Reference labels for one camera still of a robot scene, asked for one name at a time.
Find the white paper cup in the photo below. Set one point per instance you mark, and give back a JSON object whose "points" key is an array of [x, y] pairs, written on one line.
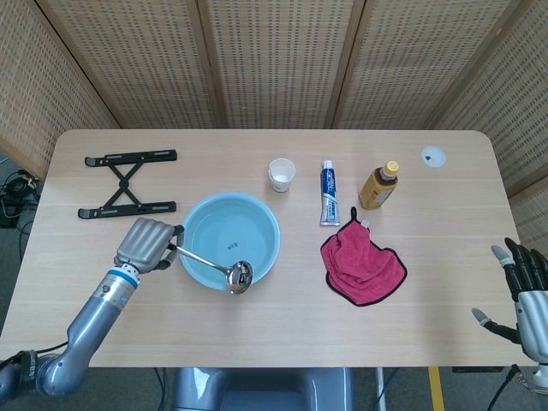
{"points": [[281, 174]]}

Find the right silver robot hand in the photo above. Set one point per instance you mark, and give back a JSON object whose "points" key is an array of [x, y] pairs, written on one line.
{"points": [[528, 299]]}

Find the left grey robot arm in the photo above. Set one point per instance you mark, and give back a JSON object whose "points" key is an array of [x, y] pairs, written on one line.
{"points": [[81, 331]]}

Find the blue white toothpaste tube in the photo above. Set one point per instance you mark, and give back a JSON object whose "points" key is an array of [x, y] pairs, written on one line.
{"points": [[329, 194]]}

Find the white round lid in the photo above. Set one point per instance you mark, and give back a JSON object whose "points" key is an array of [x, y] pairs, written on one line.
{"points": [[433, 156]]}

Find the yellow-capped tea bottle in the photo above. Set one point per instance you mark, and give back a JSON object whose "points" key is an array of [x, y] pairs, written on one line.
{"points": [[379, 186]]}

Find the black folding laptop stand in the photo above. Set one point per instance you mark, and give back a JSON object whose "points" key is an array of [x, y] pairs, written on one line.
{"points": [[126, 183]]}

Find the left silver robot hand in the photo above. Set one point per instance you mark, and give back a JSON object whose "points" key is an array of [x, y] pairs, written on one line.
{"points": [[145, 246]]}

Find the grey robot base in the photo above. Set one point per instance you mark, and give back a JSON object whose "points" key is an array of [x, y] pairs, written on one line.
{"points": [[261, 389]]}

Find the woven wooden folding screen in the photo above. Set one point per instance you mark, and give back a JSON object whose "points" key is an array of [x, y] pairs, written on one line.
{"points": [[274, 64]]}

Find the pink cloth with black trim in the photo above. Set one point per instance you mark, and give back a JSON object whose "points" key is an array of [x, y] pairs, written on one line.
{"points": [[361, 267]]}

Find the light blue bowl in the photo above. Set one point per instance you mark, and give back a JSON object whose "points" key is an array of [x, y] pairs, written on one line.
{"points": [[230, 233]]}

